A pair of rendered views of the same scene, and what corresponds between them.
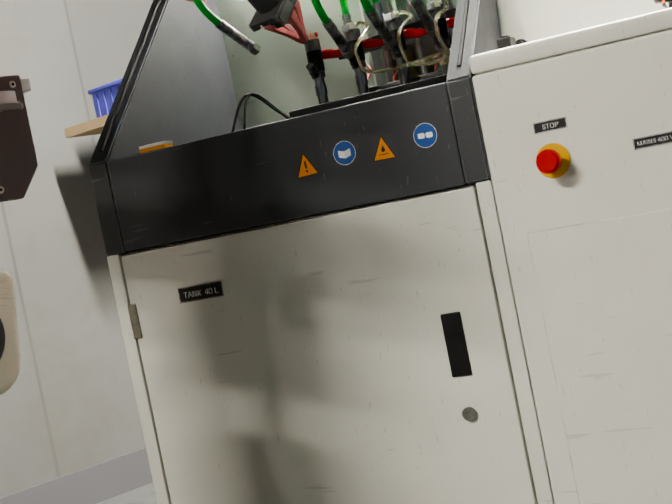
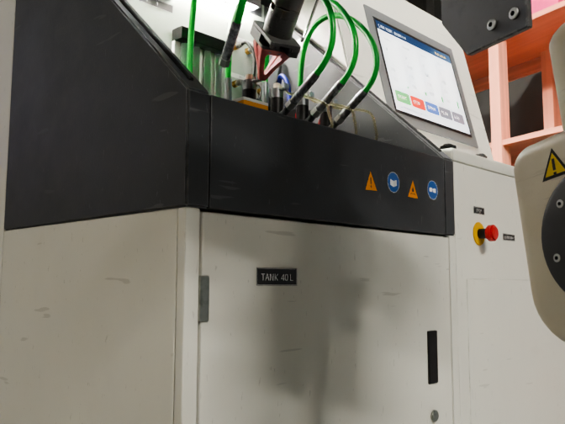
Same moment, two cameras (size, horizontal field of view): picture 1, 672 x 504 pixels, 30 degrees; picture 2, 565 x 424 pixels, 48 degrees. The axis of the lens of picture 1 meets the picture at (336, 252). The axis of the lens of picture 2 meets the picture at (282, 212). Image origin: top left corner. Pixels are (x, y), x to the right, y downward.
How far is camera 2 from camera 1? 2.09 m
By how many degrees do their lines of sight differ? 69
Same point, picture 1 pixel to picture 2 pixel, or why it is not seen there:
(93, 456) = not seen: outside the picture
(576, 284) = (481, 320)
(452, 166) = (441, 219)
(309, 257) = (362, 263)
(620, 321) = (493, 348)
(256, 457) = not seen: outside the picture
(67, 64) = not seen: outside the picture
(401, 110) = (424, 166)
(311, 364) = (351, 368)
